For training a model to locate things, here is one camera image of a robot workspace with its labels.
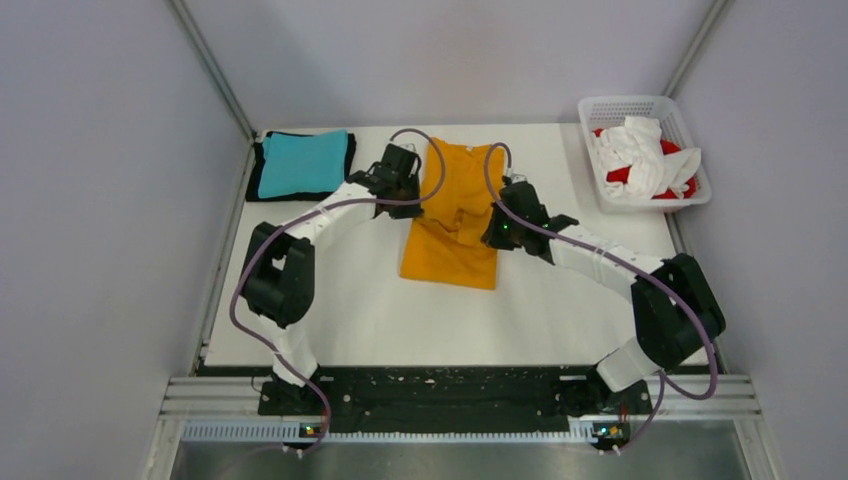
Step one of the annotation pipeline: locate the orange t shirt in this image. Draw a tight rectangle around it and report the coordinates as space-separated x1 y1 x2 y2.
399 138 505 290

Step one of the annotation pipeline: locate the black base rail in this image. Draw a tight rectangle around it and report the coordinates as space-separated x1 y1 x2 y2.
258 366 653 434

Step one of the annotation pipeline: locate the white t shirt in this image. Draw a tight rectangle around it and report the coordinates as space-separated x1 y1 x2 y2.
591 116 704 200

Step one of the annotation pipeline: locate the white plastic basket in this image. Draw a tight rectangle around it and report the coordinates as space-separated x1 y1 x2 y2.
578 95 713 213

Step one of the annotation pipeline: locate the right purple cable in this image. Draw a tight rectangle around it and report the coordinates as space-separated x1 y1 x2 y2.
483 142 720 457

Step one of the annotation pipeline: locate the purple cable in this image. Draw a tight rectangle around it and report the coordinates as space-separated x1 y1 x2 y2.
228 127 448 458
483 142 720 457

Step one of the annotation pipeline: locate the grey cable duct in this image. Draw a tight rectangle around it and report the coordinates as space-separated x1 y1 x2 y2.
181 419 625 445

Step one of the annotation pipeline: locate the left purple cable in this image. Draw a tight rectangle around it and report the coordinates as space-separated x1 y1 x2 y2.
228 127 448 458

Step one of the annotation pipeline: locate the folded black t shirt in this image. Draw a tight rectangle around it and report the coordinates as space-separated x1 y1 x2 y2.
245 131 358 203

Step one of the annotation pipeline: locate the folded teal t shirt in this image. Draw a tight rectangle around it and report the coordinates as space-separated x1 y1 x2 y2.
258 129 350 200

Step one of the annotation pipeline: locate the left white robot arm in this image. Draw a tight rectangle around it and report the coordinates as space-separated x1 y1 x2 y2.
229 143 422 417

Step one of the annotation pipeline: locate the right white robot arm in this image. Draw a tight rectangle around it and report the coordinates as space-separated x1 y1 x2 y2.
482 180 726 416

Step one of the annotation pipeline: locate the red t shirt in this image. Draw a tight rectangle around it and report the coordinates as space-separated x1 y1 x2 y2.
591 127 700 201

